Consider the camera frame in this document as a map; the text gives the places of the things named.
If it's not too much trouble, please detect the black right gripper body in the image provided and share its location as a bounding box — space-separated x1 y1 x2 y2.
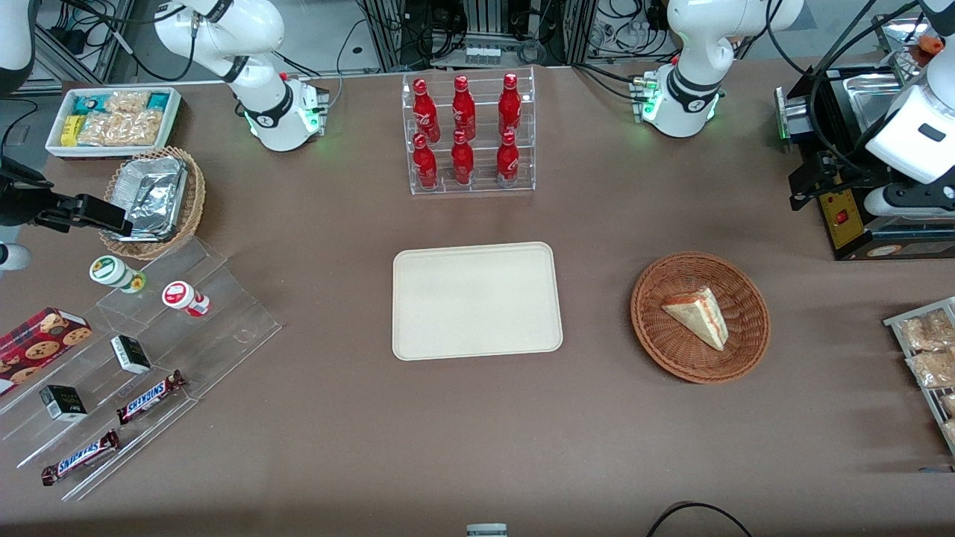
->
0 158 51 227

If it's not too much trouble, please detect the triangular sandwich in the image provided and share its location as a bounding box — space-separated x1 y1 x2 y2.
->
661 287 729 351

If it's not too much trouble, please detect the light wicker basket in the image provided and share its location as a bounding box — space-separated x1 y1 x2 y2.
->
99 145 206 260

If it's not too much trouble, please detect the brown round wicker basket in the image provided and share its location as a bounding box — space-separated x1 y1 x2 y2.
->
630 252 771 385

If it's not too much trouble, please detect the cream plastic serving tray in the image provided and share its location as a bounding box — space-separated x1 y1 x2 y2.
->
392 242 564 362

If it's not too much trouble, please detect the black hot dog roller machine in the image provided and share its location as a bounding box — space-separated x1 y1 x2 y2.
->
774 15 955 262

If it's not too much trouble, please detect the green lid yogurt cup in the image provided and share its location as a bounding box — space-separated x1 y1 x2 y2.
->
90 255 147 294

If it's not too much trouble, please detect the steel pan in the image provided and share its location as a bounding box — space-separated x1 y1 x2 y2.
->
849 71 909 135

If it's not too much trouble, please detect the aluminium foil container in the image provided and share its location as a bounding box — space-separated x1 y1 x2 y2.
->
110 157 188 242

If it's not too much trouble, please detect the white rectangular snack bin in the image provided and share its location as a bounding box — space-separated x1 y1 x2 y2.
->
45 86 184 160

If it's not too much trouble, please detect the clear bag of crackers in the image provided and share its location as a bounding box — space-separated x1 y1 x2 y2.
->
78 110 163 147
104 91 151 115

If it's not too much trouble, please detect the red lid yogurt cup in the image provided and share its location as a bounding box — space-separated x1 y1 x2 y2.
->
162 280 211 318

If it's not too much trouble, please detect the red plaid cookie box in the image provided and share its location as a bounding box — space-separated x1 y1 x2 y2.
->
0 307 93 397

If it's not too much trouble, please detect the small black carton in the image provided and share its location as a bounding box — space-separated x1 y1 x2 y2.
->
39 385 88 423
110 335 152 375

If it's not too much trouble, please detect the clear acrylic stepped display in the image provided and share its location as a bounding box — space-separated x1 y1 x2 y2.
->
0 237 283 502

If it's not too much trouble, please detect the Snickers chocolate bar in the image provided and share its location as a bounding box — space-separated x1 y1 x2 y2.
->
116 371 187 426
41 430 120 487

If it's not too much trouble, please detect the red cola bottle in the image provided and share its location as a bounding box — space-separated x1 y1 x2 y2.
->
495 131 520 187
498 72 522 139
451 75 477 141
451 131 475 186
413 78 441 143
413 134 439 189

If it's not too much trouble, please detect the clear acrylic bottle rack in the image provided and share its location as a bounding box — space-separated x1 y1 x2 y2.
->
401 67 536 196

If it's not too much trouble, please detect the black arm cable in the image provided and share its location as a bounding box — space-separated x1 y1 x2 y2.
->
761 0 900 178

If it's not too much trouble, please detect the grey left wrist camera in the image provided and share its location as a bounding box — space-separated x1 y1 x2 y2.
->
864 183 955 219

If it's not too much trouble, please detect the grey wire rack tray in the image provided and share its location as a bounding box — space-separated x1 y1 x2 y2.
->
884 297 955 456

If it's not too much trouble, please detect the aluminium frame rack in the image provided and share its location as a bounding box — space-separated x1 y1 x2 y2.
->
358 0 599 72

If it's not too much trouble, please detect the black floor cable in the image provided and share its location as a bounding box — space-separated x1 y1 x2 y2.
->
645 501 754 537

